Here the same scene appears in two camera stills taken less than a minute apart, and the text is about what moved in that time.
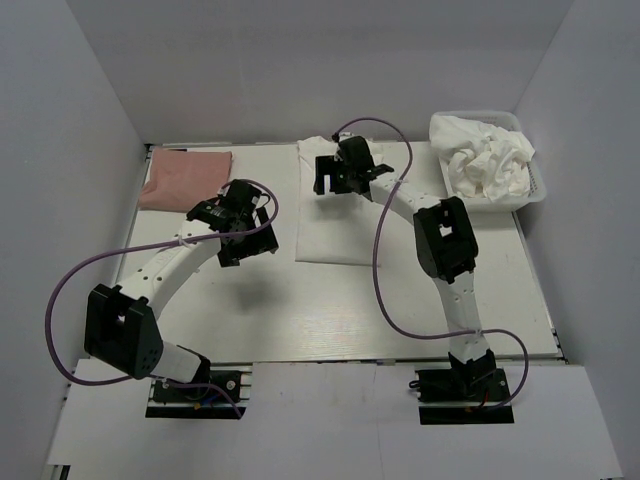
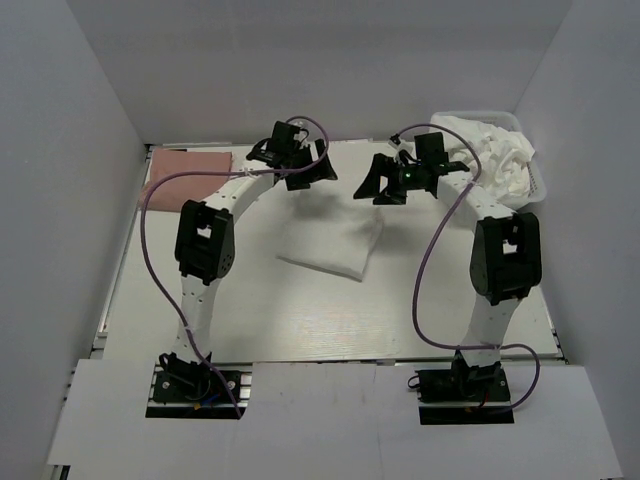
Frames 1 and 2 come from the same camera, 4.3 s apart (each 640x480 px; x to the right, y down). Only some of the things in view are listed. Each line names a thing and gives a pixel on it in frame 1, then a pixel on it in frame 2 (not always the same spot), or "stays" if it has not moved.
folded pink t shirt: [179, 177] stays
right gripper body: [342, 173] -> [402, 178]
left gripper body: [250, 244] -> [315, 172]
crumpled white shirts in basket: [485, 161] stays
